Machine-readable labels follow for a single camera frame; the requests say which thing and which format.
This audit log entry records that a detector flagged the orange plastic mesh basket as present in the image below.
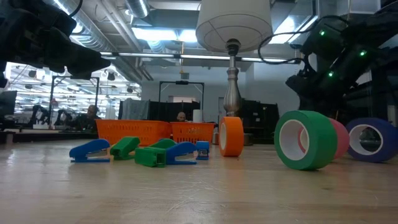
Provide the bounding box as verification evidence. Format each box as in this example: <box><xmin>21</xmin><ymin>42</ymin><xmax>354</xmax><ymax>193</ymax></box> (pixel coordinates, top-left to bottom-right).
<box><xmin>95</xmin><ymin>119</ymin><xmax>172</xmax><ymax>147</ymax></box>
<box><xmin>170</xmin><ymin>121</ymin><xmax>216</xmax><ymax>145</ymax></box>

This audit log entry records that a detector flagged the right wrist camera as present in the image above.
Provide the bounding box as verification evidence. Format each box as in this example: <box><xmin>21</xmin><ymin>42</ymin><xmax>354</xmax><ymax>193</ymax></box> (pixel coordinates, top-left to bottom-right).
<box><xmin>285</xmin><ymin>72</ymin><xmax>313</xmax><ymax>98</ymax></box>

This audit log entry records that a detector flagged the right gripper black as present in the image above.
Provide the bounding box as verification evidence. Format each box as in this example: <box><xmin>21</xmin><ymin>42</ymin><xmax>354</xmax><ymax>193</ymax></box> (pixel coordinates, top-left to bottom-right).
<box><xmin>301</xmin><ymin>57</ymin><xmax>355</xmax><ymax>124</ymax></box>

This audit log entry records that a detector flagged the green mini stapler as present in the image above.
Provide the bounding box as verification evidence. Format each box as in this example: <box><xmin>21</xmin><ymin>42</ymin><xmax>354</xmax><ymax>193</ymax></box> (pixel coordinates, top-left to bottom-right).
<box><xmin>134</xmin><ymin>146</ymin><xmax>167</xmax><ymax>169</ymax></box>
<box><xmin>148</xmin><ymin>138</ymin><xmax>178</xmax><ymax>150</ymax></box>
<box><xmin>109</xmin><ymin>136</ymin><xmax>142</xmax><ymax>161</ymax></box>

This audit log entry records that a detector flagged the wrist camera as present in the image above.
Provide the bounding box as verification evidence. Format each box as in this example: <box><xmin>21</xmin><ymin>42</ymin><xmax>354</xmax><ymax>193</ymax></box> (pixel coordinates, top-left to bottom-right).
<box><xmin>37</xmin><ymin>6</ymin><xmax>77</xmax><ymax>34</ymax></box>
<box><xmin>285</xmin><ymin>72</ymin><xmax>313</xmax><ymax>98</ymax></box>

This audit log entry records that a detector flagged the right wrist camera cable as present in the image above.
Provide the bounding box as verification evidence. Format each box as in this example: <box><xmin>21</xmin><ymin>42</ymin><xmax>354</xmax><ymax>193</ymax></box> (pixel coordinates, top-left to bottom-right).
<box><xmin>257</xmin><ymin>14</ymin><xmax>349</xmax><ymax>65</ymax></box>

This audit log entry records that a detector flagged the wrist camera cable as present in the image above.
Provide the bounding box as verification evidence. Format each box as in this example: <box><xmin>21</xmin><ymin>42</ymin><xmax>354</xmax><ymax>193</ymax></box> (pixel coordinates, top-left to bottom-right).
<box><xmin>68</xmin><ymin>0</ymin><xmax>84</xmax><ymax>17</ymax></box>
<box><xmin>257</xmin><ymin>14</ymin><xmax>349</xmax><ymax>65</ymax></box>

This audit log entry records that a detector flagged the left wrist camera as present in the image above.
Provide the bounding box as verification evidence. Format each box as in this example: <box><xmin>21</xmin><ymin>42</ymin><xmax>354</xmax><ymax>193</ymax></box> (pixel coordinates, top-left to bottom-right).
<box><xmin>37</xmin><ymin>6</ymin><xmax>77</xmax><ymax>34</ymax></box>

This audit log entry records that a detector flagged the orange tape roll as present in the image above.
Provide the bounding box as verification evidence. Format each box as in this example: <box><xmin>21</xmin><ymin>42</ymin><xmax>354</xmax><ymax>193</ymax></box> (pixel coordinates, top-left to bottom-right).
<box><xmin>218</xmin><ymin>116</ymin><xmax>245</xmax><ymax>157</ymax></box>

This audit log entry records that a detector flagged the blue mini stapler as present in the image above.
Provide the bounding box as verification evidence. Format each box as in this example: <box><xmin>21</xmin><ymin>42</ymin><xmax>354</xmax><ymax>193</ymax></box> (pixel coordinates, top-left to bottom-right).
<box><xmin>195</xmin><ymin>140</ymin><xmax>211</xmax><ymax>161</ymax></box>
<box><xmin>165</xmin><ymin>141</ymin><xmax>198</xmax><ymax>166</ymax></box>
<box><xmin>68</xmin><ymin>138</ymin><xmax>111</xmax><ymax>164</ymax></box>

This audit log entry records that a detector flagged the blue tape roll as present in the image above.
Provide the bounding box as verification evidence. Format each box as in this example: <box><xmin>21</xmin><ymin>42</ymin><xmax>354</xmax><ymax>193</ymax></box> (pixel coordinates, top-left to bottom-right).
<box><xmin>345</xmin><ymin>117</ymin><xmax>398</xmax><ymax>163</ymax></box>

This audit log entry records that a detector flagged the table lamp white shade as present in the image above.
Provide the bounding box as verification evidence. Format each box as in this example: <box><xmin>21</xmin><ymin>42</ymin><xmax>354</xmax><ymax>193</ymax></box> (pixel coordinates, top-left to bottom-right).
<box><xmin>195</xmin><ymin>0</ymin><xmax>274</xmax><ymax>146</ymax></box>

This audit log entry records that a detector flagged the white ceiling box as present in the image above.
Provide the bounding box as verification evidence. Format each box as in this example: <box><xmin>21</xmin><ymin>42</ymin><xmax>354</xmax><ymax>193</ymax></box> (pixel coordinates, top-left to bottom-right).
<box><xmin>316</xmin><ymin>0</ymin><xmax>382</xmax><ymax>19</ymax></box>

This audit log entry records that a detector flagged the black cabinet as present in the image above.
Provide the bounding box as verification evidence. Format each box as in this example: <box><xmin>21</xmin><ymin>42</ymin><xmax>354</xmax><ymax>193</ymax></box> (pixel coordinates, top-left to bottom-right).
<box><xmin>241</xmin><ymin>98</ymin><xmax>280</xmax><ymax>144</ymax></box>

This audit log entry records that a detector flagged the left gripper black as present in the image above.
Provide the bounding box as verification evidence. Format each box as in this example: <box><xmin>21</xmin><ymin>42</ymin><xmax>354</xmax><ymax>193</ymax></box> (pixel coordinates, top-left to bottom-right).
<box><xmin>0</xmin><ymin>0</ymin><xmax>111</xmax><ymax>80</ymax></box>

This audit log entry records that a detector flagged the black metal frame stand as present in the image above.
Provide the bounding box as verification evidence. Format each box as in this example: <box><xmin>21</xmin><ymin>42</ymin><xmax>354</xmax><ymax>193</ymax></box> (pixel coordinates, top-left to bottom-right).
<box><xmin>159</xmin><ymin>80</ymin><xmax>205</xmax><ymax>121</ymax></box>
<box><xmin>49</xmin><ymin>75</ymin><xmax>100</xmax><ymax>125</ymax></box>

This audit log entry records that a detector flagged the grey hanging cloth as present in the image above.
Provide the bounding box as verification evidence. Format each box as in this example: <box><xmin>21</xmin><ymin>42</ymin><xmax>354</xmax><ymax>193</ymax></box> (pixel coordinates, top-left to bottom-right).
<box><xmin>120</xmin><ymin>98</ymin><xmax>150</xmax><ymax>121</ymax></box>

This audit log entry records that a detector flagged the ceiling strip light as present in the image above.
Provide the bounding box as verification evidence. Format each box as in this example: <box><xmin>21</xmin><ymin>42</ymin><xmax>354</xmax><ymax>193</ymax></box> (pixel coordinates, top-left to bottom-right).
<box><xmin>99</xmin><ymin>51</ymin><xmax>298</xmax><ymax>64</ymax></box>

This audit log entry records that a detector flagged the black partition screen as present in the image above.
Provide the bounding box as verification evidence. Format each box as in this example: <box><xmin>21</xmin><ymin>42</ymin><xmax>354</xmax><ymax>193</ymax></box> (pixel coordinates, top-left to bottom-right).
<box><xmin>148</xmin><ymin>100</ymin><xmax>201</xmax><ymax>123</ymax></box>

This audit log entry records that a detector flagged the black aluminium table frame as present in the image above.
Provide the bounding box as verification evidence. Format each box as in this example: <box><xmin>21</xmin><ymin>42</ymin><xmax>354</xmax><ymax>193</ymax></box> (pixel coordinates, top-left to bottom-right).
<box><xmin>0</xmin><ymin>130</ymin><xmax>99</xmax><ymax>144</ymax></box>

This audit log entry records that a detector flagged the ceiling light panel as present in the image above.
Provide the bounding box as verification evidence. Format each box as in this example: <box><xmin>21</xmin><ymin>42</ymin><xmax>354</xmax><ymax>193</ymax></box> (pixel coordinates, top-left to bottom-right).
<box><xmin>131</xmin><ymin>27</ymin><xmax>200</xmax><ymax>44</ymax></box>

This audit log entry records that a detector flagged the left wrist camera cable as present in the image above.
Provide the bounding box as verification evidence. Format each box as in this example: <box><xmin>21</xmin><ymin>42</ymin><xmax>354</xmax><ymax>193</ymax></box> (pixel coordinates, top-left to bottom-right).
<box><xmin>68</xmin><ymin>0</ymin><xmax>84</xmax><ymax>17</ymax></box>

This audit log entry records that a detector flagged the round silver duct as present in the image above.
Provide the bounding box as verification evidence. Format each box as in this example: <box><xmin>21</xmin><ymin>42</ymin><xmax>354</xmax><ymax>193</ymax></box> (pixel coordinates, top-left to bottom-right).
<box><xmin>124</xmin><ymin>0</ymin><xmax>150</xmax><ymax>19</ymax></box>

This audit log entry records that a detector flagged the ribbed silver ceiling duct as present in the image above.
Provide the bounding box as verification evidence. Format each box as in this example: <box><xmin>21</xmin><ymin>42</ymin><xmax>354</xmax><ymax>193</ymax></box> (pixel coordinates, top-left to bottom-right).
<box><xmin>43</xmin><ymin>0</ymin><xmax>146</xmax><ymax>82</ymax></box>

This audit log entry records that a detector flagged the pink tape roll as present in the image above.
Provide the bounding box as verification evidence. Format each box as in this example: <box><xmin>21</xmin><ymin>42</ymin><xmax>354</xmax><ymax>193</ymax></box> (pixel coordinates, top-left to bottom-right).
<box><xmin>297</xmin><ymin>118</ymin><xmax>351</xmax><ymax>161</ymax></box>

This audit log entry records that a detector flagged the green tape roll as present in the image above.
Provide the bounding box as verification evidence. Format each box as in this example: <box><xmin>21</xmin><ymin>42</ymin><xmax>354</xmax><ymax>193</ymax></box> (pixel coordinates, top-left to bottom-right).
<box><xmin>274</xmin><ymin>110</ymin><xmax>338</xmax><ymax>171</ymax></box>

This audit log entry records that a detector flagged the dark computer monitor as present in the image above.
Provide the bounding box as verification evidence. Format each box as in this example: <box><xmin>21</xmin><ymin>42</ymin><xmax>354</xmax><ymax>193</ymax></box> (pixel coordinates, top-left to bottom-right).
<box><xmin>0</xmin><ymin>90</ymin><xmax>18</xmax><ymax>118</ymax></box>

